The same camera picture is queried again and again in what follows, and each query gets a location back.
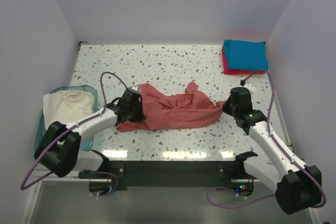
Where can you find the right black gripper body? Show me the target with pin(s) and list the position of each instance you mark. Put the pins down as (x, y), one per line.
(231, 108)

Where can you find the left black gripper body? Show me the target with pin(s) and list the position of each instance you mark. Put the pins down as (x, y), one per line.
(137, 109)

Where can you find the salmon pink t shirt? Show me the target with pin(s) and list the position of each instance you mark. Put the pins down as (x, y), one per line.
(189, 110)

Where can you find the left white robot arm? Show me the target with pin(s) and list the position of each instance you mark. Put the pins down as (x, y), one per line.
(59, 150)

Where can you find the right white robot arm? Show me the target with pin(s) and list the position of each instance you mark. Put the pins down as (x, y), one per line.
(296, 185)

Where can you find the folded magenta t shirt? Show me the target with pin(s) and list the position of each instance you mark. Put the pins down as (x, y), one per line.
(225, 66)

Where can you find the folded orange t shirt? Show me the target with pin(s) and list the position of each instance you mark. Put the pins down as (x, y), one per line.
(249, 73)

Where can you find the folded blue t shirt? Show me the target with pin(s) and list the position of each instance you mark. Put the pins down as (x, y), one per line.
(245, 55)

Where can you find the cream white t shirt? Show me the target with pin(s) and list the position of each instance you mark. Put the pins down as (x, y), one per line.
(67, 106)

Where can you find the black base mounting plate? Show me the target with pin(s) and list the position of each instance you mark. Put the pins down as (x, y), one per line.
(121, 175)

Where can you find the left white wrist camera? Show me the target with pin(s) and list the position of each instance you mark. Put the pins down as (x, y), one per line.
(136, 88)

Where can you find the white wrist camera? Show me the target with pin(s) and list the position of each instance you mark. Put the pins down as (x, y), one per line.
(248, 85)
(136, 88)

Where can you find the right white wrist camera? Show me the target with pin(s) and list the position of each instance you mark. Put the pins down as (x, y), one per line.
(248, 85)

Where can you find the aluminium frame rail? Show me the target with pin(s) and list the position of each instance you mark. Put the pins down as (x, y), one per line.
(31, 203)

